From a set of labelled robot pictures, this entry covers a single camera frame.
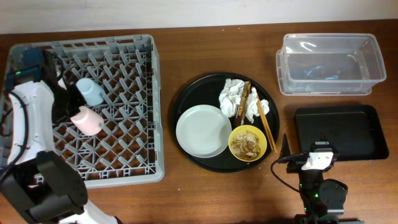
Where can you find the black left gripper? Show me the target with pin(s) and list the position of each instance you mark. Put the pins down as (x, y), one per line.
(68, 101)

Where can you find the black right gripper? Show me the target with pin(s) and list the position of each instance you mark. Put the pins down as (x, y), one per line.
(296, 166)

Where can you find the light blue cup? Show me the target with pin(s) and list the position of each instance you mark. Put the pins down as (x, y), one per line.
(91, 91)

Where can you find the pink cup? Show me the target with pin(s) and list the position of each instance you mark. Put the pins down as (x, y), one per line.
(87, 121)

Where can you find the small white napkin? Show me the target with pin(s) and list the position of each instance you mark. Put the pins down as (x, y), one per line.
(251, 105)

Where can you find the brown gold snack wrapper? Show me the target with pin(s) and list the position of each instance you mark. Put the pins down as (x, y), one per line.
(240, 115)

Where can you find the large white napkin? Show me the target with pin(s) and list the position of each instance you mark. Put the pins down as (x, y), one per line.
(230, 96)

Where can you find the white round plate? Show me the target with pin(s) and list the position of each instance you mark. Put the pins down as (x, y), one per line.
(203, 131)

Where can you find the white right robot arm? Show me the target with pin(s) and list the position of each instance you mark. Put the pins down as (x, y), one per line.
(323, 199)

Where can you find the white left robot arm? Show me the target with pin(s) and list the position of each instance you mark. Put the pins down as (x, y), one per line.
(40, 185)

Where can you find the grey dishwasher rack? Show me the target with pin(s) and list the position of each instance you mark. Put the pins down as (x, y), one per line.
(129, 148)

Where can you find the wooden chopstick right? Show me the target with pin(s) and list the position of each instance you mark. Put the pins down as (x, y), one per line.
(268, 126)

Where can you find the wooden chopstick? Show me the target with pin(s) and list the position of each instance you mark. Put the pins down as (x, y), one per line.
(268, 126)
(265, 123)

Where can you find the yellow bowl with food scraps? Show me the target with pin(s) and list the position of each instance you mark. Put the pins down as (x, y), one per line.
(247, 143)

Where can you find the wooden chopstick left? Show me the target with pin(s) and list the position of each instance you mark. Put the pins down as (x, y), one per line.
(265, 123)

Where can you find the round black tray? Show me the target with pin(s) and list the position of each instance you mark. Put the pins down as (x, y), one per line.
(205, 91)

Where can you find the black rectangular tray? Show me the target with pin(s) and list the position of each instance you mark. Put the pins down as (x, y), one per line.
(354, 131)

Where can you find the clear plastic bin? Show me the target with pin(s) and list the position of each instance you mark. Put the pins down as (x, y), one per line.
(329, 64)

